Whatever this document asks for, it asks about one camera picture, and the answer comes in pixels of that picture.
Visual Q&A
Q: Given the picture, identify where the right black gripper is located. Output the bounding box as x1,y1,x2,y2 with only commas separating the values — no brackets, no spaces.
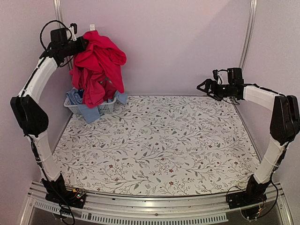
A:
198,79,234,101

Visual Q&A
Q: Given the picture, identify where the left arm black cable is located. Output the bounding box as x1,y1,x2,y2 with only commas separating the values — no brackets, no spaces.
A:
39,20,72,51

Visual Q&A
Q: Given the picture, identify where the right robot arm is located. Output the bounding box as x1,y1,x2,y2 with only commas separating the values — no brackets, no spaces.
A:
196,67,300,186

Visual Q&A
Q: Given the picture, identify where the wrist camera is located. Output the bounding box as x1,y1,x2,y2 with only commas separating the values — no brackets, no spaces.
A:
69,23,77,41
212,69,223,84

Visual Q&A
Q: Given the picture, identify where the light blue cloth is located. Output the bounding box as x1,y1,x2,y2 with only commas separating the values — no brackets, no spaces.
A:
66,89,128,124

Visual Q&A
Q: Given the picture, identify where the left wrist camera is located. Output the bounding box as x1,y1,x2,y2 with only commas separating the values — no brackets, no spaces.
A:
69,23,77,41

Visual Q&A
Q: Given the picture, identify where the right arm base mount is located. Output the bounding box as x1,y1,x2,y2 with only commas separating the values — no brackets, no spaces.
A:
226,175,270,209

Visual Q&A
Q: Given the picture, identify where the floral tablecloth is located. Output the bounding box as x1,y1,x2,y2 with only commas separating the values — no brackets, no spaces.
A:
53,96,259,196

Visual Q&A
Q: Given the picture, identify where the front aluminium rail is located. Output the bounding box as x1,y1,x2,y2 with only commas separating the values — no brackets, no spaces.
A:
20,182,294,225

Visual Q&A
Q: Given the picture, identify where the red t-shirt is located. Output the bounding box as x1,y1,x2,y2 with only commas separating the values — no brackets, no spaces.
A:
70,30,127,108

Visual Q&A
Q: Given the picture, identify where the right aluminium frame post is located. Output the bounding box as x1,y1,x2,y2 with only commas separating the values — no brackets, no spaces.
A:
239,0,258,70

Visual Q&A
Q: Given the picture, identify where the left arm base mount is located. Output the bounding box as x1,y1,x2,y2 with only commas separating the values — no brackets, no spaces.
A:
41,175,86,209

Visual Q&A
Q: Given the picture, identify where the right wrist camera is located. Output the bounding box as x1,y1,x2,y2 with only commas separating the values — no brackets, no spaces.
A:
212,69,223,84

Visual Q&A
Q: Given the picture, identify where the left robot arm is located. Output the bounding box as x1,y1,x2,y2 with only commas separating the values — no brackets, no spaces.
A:
10,23,88,182

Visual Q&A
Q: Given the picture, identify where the dark blue garment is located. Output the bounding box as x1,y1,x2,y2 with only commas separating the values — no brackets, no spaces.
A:
77,89,84,98

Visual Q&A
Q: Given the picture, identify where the white plastic laundry basket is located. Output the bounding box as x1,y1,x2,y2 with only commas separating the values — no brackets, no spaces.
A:
63,98,117,115

